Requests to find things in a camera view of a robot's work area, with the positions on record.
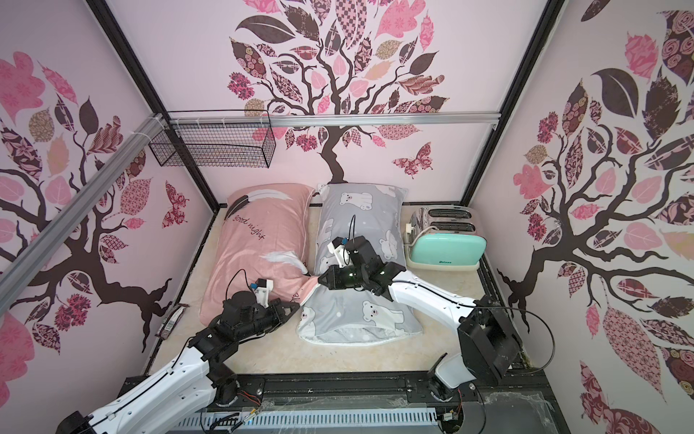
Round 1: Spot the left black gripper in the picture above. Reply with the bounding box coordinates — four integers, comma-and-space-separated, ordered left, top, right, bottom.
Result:
237, 299, 301, 341

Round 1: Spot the black base frame rail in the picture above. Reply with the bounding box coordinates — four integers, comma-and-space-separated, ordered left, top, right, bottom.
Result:
237, 371, 555, 406

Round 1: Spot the white slotted cable duct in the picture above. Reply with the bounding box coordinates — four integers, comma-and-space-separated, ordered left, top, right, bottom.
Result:
169, 408, 439, 433

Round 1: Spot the horizontal aluminium rail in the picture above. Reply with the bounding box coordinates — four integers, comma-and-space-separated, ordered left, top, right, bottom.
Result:
169, 111, 501, 128

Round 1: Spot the diagonal aluminium rail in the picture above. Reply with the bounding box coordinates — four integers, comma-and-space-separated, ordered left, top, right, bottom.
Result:
1, 114, 164, 313

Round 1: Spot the pink good night pillow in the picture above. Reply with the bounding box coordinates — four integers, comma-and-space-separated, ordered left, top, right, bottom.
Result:
200, 184, 318, 326

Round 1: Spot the mint green toaster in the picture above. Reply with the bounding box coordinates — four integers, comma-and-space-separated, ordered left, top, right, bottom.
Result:
404, 205, 487, 271

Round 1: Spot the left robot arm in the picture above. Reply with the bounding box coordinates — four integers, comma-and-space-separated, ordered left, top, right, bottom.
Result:
56, 290, 300, 433

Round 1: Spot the small remote on floor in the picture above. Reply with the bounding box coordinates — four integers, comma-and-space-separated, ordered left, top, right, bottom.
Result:
155, 303, 189, 340

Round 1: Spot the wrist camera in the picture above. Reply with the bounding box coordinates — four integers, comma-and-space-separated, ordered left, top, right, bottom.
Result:
249, 278, 274, 307
328, 237, 352, 268

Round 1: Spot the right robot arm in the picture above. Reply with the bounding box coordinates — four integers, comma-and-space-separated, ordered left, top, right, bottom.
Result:
318, 236, 522, 394

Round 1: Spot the black wire basket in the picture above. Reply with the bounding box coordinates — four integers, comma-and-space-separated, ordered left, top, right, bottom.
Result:
149, 108, 277, 168

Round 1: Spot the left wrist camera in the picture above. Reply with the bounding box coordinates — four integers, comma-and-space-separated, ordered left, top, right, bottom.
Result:
249, 278, 274, 307

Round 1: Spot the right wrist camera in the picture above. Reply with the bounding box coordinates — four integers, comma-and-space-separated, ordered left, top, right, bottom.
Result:
328, 237, 352, 268

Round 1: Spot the grey polar bear pillow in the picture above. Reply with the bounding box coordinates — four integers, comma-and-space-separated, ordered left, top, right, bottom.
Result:
297, 184, 423, 346

